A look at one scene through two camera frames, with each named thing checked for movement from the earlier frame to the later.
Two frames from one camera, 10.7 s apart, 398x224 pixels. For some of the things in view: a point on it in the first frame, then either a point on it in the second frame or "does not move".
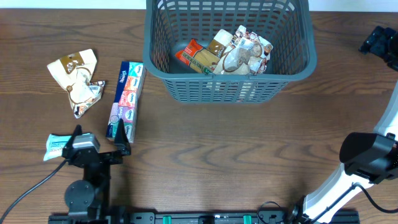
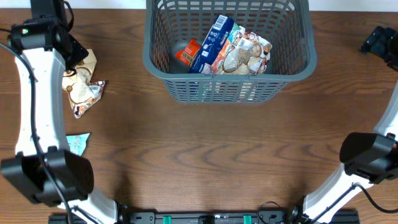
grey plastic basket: [287, 25] does not move
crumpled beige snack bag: [73, 73] does not move
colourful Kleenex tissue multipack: [132, 76] → [220, 36]
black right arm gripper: [376, 40] does not move
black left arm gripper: [122, 147] → [78, 50]
